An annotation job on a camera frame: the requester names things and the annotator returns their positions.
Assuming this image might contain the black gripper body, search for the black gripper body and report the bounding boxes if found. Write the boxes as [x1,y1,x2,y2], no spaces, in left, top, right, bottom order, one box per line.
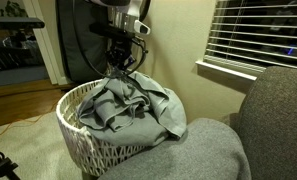
[108,37,136,64]

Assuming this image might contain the gray fringed blanket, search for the gray fringed blanket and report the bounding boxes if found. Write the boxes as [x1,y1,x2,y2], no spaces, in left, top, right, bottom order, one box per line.
[75,70,188,148]

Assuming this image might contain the white woven basket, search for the white woven basket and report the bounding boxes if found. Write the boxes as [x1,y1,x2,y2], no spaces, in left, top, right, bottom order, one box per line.
[55,79,181,178]

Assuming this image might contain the round black-framed mirror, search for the round black-framed mirror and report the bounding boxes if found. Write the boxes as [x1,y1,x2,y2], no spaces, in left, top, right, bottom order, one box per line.
[141,0,152,21]

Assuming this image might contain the dark blue padded bag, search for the dark blue padded bag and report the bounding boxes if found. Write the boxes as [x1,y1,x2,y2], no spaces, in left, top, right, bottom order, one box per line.
[55,0,111,84]

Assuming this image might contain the white window sill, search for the white window sill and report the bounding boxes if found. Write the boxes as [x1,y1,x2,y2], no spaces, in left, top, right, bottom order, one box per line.
[195,59,258,82]

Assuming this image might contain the black desk top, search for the black desk top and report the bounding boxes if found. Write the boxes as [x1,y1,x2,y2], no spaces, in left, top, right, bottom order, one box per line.
[0,16,46,30]

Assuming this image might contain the green houseplant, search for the green houseplant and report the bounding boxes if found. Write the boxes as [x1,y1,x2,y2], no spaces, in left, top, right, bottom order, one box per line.
[0,0,28,18]

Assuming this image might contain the beige carpet rug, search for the beige carpet rug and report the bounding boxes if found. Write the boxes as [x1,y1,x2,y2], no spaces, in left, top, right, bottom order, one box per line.
[0,111,84,180]

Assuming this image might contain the white window blinds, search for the white window blinds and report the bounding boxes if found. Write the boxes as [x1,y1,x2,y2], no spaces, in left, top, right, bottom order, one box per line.
[202,0,297,73]

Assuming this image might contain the black tripod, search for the black tripod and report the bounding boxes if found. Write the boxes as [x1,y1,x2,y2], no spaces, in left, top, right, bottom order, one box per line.
[0,136,21,180]

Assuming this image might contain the dark gray couch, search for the dark gray couch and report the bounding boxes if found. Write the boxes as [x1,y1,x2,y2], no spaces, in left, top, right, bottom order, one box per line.
[97,65,297,180]

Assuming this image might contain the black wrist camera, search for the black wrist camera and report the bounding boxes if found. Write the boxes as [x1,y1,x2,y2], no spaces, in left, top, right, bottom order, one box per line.
[88,22,136,40]

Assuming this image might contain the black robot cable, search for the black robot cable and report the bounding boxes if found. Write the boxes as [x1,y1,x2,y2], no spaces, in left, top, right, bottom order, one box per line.
[71,0,150,80]

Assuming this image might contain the white door frame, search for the white door frame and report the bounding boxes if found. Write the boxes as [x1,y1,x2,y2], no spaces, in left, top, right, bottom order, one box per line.
[22,0,71,86]

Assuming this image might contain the orange floor cable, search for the orange floor cable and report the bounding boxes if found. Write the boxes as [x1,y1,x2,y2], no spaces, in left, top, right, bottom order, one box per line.
[0,99,61,141]

